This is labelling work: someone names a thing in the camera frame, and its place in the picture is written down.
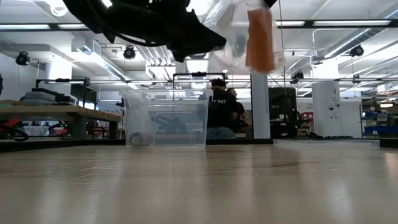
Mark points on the stacked grey foam pads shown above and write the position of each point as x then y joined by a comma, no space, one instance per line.
40,96

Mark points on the orange elastic bandage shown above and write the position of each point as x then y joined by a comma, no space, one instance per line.
259,40

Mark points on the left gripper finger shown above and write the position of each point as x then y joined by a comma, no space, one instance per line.
183,54
205,34

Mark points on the wooden workbench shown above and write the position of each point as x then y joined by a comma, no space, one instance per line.
62,112

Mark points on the person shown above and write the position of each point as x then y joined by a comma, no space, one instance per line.
240,109
220,109

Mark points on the red and black tool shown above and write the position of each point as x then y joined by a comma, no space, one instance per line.
9,123

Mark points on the black aluminium rig frame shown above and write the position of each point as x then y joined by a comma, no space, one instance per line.
342,23

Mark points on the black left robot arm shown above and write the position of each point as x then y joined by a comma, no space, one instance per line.
93,15

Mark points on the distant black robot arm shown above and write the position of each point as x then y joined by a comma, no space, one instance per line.
171,124

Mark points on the blue storage bins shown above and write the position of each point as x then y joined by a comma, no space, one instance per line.
381,129

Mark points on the clear plastic storage bin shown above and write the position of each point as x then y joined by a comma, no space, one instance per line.
180,124

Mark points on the black equipment cabinet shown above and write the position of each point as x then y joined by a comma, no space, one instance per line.
281,105

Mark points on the white cylindrical tower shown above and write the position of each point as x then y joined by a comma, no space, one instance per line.
260,105

